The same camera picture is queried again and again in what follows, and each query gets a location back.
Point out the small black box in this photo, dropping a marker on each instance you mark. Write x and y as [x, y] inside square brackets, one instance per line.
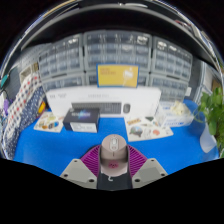
[81, 120]

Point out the grey small-parts drawer cabinets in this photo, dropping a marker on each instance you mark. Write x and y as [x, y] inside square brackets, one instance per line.
[116, 48]

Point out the dark overhead shelf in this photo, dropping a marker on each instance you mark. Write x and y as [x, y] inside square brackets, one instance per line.
[113, 18]

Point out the red and white checkered cloth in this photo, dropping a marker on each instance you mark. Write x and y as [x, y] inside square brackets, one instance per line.
[23, 100]

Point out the large white sticker sheet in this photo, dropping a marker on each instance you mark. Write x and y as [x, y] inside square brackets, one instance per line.
[148, 130]

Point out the small yellow object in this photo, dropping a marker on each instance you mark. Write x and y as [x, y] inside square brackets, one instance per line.
[41, 107]

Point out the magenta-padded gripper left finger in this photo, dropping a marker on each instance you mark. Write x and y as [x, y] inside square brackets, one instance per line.
[80, 170]

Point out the white and blue glove box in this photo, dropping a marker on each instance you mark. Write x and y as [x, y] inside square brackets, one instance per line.
[176, 120]

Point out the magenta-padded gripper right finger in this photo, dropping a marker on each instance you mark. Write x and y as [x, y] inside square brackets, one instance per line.
[146, 169]

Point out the white ribbed plant pot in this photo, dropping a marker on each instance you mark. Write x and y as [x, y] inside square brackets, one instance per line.
[207, 140]

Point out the cream disposable gloves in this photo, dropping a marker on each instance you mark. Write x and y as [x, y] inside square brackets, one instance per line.
[178, 108]

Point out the navy dotted cloth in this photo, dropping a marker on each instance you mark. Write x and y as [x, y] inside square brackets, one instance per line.
[28, 123]

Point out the yellow box with blue edge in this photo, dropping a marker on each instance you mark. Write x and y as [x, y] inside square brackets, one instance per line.
[116, 76]

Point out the green leafy plant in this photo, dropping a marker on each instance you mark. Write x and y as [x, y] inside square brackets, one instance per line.
[213, 110]

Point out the small white sticker sheet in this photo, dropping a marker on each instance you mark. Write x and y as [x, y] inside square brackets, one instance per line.
[48, 122]

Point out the beige computer mouse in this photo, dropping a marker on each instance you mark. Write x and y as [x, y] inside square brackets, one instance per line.
[114, 153]

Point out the white keyboard and mouse box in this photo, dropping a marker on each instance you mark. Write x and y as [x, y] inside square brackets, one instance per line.
[146, 98]

